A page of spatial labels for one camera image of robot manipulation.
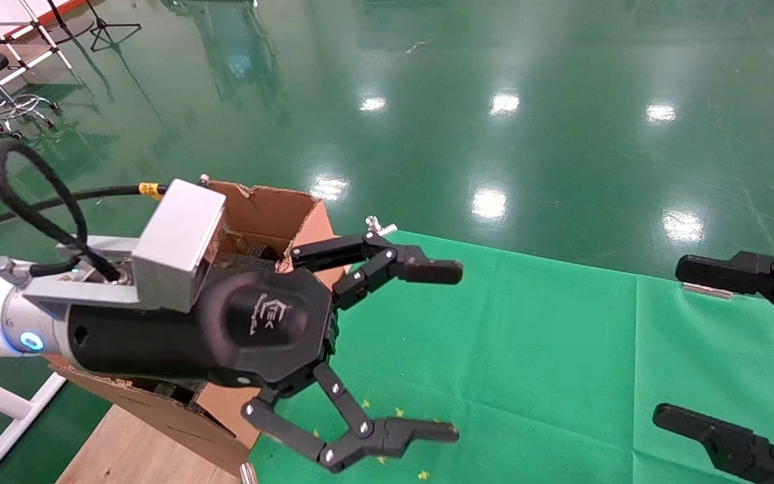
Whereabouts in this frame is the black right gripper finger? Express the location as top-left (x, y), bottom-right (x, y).
top-left (652, 403), bottom-right (774, 484)
top-left (674, 250), bottom-right (774, 340)

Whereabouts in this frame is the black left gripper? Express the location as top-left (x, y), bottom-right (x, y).
top-left (64, 269), bottom-right (337, 392)

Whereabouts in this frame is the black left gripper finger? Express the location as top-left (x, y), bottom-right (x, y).
top-left (291, 231), bottom-right (463, 311)
top-left (241, 362), bottom-right (460, 473)

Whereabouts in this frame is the large open cardboard carton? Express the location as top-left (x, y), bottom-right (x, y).
top-left (44, 180), bottom-right (349, 478)

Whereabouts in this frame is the green table cloth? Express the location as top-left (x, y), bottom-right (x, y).
top-left (249, 231), bottom-right (774, 484)

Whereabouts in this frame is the black tripod stand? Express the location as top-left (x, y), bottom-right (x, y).
top-left (85, 0), bottom-right (142, 53)

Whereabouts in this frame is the black round stand base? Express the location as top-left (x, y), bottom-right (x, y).
top-left (41, 0), bottom-right (95, 42)

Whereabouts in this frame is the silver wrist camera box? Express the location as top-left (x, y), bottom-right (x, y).
top-left (21, 178), bottom-right (226, 313)

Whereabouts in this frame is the white tube rack frame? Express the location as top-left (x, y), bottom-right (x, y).
top-left (0, 0), bottom-right (73, 138)

